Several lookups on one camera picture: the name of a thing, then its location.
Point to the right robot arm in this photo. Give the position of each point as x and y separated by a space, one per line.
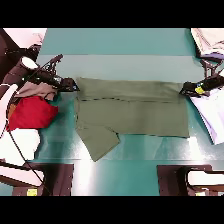
215 81

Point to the pale lilac garment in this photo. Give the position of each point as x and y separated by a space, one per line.
213 113

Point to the red garment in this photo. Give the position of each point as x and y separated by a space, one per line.
31 112

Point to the beige garment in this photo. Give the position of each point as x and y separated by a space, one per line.
210 38

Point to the white garment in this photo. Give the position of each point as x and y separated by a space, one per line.
20 143

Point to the olive green T-shirt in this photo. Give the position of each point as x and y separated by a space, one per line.
133 111

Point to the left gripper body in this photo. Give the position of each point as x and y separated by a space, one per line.
68 84

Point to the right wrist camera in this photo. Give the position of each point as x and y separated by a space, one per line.
207 68

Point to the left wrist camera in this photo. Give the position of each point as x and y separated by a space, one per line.
51 65

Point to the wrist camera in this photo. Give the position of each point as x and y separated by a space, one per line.
207 68
51 65

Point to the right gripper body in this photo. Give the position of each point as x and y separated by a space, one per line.
190 89

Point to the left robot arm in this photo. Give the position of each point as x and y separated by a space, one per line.
20 71

